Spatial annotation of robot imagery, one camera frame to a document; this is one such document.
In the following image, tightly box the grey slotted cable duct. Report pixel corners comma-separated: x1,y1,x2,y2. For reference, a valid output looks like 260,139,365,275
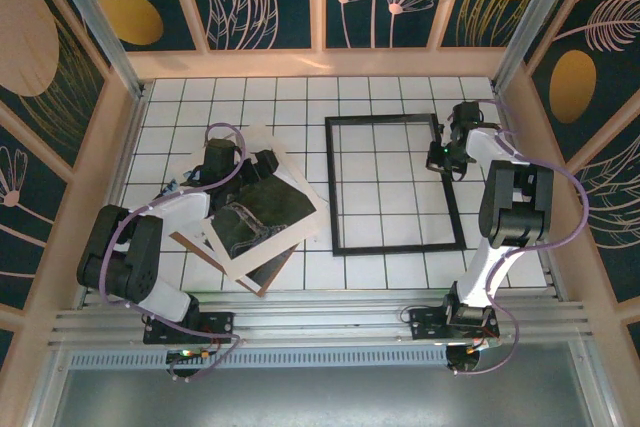
67,349,451,371

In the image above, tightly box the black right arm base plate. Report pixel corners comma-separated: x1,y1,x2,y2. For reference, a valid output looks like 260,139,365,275
409,307,500,343

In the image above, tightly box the small circuit board with LED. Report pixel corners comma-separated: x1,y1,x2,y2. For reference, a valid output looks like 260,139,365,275
166,348,214,364

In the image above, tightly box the aluminium table side rail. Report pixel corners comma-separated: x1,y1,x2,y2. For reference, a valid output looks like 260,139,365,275
77,86,151,309
493,89,570,301

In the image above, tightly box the brown frame backing board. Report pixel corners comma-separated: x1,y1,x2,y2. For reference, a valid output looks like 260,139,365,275
169,229,304,297

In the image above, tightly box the aluminium corner post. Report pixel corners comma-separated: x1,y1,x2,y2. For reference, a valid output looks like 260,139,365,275
491,0,589,94
38,0,147,99

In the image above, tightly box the small circuit board with wires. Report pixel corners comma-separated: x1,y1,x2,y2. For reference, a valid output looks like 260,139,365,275
462,338,501,354

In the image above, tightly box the aluminium mounting rail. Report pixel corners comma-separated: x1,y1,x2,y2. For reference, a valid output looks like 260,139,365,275
47,289,596,348

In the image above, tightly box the white mat board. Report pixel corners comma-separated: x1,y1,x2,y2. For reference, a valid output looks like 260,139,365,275
234,121,331,243

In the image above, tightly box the black picture frame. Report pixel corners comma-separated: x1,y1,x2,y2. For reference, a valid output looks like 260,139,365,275
323,112,467,257

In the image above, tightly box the Great Wall photo print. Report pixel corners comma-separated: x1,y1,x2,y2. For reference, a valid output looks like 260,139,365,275
199,166,322,281

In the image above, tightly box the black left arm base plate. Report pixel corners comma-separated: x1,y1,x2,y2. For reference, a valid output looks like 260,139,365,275
143,310,236,346

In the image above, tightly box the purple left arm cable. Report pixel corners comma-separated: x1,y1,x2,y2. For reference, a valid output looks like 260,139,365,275
99,121,246,384

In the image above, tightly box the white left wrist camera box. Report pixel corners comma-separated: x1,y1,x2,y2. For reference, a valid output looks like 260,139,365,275
160,170,201,198

